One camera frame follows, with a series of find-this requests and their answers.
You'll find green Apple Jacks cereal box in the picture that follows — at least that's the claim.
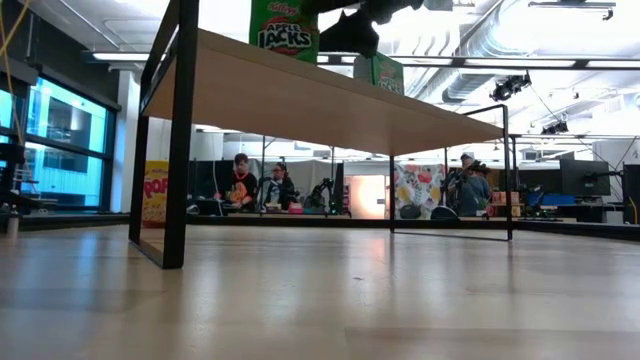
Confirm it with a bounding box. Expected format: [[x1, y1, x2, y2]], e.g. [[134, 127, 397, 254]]
[[248, 0, 321, 65], [352, 51, 406, 97]]

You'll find black partition screen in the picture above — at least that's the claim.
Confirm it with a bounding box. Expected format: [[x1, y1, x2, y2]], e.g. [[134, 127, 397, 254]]
[[186, 159, 235, 215]]

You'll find blue bin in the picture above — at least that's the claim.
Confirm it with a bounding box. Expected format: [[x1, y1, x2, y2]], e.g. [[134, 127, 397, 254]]
[[525, 193, 577, 208]]

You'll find black metal table frame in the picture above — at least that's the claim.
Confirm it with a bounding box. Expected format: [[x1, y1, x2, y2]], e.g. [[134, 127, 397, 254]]
[[18, 212, 640, 242]]

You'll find rectangular ceiling light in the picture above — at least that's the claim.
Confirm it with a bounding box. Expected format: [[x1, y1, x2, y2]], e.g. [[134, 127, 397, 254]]
[[91, 51, 166, 63]]

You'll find silver ceiling duct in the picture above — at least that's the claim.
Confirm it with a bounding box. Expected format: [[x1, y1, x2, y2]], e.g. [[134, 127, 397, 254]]
[[407, 0, 531, 106]]

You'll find yellow cable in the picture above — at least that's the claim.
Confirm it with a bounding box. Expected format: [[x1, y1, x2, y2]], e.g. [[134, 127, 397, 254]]
[[0, 0, 32, 147]]

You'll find black ceiling camera fixture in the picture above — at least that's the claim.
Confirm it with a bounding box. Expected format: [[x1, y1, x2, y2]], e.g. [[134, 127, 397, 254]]
[[541, 118, 571, 137], [488, 72, 533, 103]]

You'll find person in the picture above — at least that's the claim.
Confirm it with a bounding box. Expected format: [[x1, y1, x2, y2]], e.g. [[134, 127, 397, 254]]
[[446, 151, 494, 219], [225, 152, 259, 212], [263, 161, 300, 212]]

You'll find large glass window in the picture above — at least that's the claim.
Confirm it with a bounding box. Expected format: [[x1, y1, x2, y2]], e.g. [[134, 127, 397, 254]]
[[0, 74, 120, 214]]

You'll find wooden shelf with black frame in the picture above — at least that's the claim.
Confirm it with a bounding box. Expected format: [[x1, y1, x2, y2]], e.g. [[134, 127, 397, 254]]
[[127, 0, 515, 271]]

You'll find black ceiling track fixture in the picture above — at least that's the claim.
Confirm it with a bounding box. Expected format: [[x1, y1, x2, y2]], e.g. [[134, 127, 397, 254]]
[[527, 0, 617, 22]]

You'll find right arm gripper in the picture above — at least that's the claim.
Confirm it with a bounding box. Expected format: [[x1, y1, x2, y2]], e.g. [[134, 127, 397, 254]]
[[298, 0, 427, 60]]

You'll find black chair back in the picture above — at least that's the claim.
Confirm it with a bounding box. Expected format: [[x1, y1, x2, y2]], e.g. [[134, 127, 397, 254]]
[[398, 202, 424, 221], [429, 205, 460, 221]]

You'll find orange box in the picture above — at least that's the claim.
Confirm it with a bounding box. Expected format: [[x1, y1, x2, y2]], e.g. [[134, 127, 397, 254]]
[[491, 190, 522, 206]]

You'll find yellow Pops cereal box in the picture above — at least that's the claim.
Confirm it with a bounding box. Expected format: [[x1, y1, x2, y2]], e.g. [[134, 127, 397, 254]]
[[141, 159, 170, 230]]

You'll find floral patterned cloth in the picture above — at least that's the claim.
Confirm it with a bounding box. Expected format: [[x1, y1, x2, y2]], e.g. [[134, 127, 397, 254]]
[[393, 163, 447, 220]]

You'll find long ceiling light fixture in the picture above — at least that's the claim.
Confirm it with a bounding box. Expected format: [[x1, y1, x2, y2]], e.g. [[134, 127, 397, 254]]
[[317, 53, 640, 72]]

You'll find orange lit panel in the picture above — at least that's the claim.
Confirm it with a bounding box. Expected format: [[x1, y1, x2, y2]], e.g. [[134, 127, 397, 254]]
[[344, 174, 389, 220]]

